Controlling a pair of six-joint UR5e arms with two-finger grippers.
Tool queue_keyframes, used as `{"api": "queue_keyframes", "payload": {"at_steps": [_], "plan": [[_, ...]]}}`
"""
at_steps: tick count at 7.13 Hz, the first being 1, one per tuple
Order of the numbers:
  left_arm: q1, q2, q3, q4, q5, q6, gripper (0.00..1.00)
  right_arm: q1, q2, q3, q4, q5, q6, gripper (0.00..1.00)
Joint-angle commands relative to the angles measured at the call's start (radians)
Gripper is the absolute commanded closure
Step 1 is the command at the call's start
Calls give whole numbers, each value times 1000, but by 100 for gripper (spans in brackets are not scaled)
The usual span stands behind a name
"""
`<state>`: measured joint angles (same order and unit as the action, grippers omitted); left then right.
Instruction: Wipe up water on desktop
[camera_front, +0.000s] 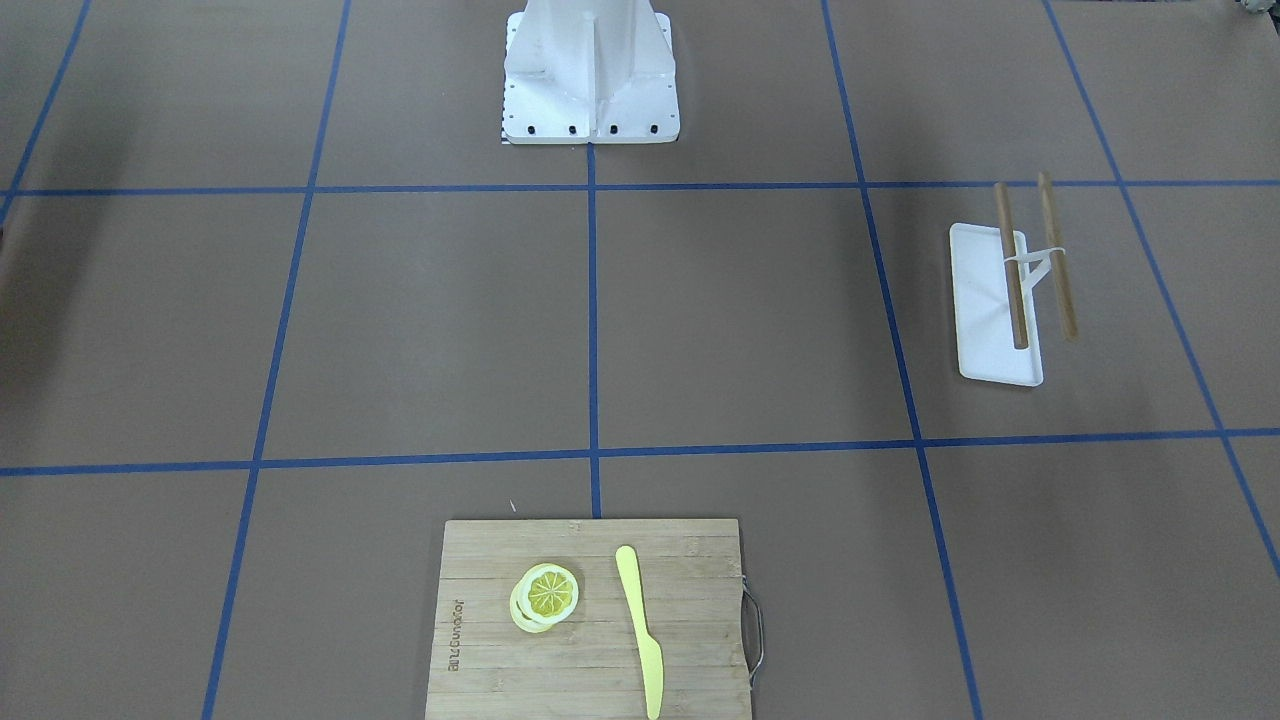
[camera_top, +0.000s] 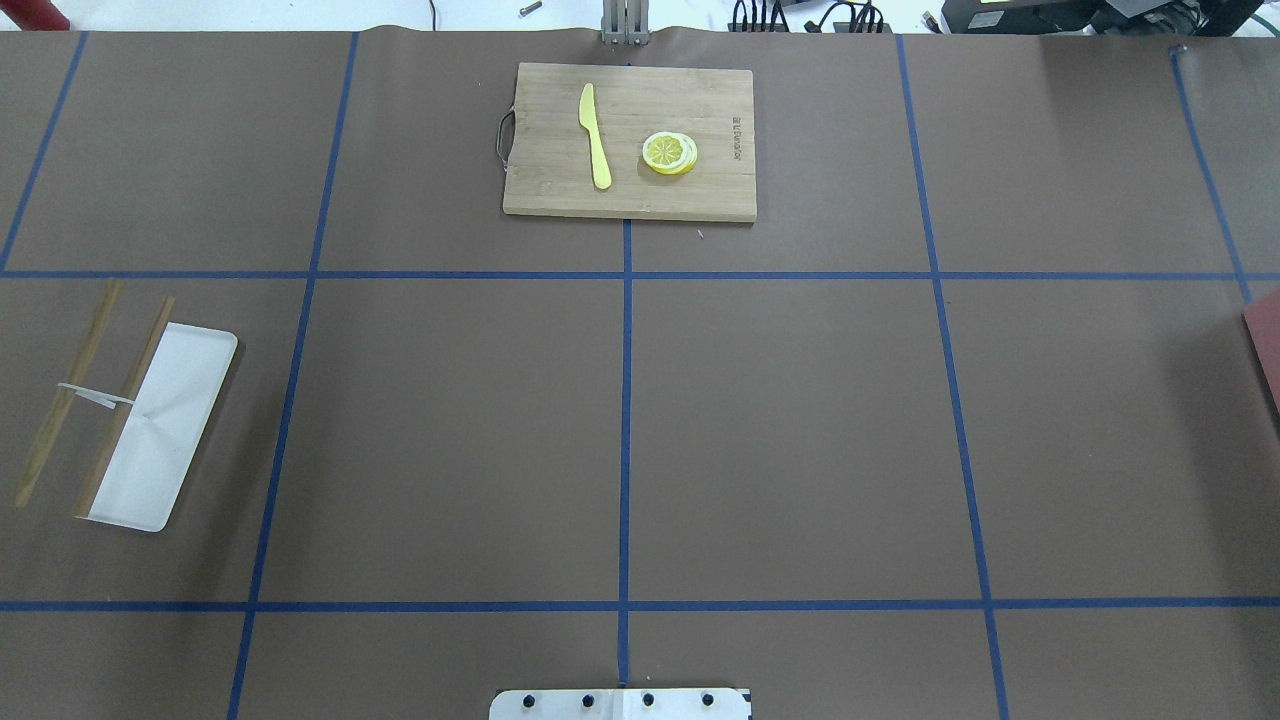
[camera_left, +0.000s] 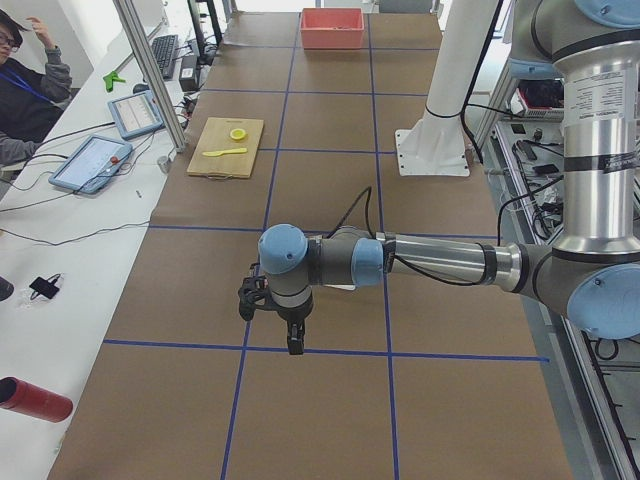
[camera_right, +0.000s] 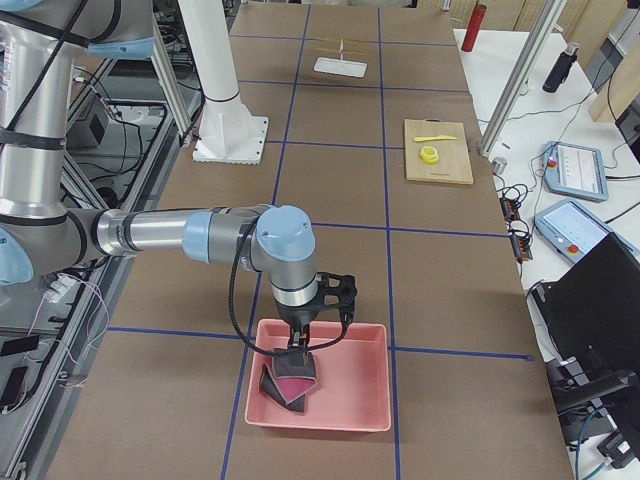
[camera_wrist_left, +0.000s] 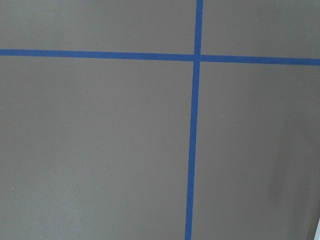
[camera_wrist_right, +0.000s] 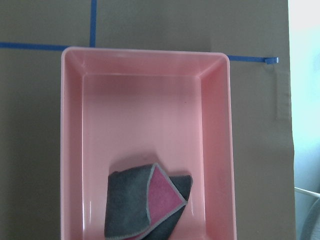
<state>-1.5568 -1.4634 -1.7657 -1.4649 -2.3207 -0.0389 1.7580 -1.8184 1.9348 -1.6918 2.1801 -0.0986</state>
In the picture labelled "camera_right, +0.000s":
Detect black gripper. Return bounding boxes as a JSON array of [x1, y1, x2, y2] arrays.
[[275, 301, 320, 351]]

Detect grey wiping cloth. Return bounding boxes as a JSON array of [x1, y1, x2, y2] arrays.
[[259, 348, 318, 414]]

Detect black water bottle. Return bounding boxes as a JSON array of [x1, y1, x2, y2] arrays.
[[542, 42, 580, 93]]

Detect pink plastic bin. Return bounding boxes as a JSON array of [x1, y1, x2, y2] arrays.
[[245, 322, 391, 432]]

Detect yellow lemon slices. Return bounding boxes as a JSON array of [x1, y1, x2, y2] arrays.
[[419, 145, 439, 165]]

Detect bamboo cutting board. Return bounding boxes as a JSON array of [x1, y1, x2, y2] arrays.
[[404, 119, 474, 185]]

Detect yellow plastic knife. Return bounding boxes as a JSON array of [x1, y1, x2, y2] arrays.
[[413, 134, 458, 143]]

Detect white rectangular tray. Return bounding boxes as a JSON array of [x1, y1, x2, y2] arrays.
[[314, 57, 368, 79]]

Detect black monitor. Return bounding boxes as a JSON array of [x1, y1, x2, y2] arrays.
[[532, 233, 639, 373]]

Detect blue teach pendant near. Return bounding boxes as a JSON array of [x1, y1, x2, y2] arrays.
[[533, 200, 613, 264]]

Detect blue teach pendant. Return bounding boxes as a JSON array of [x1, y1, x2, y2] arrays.
[[542, 141, 609, 203], [533, 200, 613, 264]]

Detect wooden rack bar near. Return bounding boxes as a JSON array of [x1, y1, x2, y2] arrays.
[[314, 47, 366, 56]]

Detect blue teach pendant far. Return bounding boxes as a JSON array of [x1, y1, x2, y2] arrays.
[[542, 141, 609, 203]]

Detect red cylinder bottle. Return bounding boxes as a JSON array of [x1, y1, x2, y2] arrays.
[[461, 2, 487, 52]]

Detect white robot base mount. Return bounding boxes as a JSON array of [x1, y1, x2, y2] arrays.
[[179, 0, 269, 165]]

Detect aluminium frame post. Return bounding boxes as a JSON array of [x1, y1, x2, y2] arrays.
[[478, 0, 567, 158]]

